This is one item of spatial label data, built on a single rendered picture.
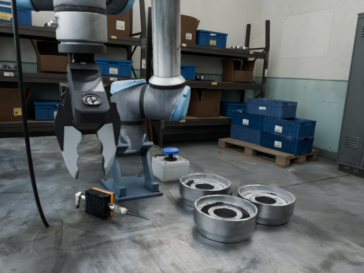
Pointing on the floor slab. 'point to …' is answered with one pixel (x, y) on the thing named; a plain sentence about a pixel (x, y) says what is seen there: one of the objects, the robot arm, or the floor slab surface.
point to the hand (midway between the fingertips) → (91, 170)
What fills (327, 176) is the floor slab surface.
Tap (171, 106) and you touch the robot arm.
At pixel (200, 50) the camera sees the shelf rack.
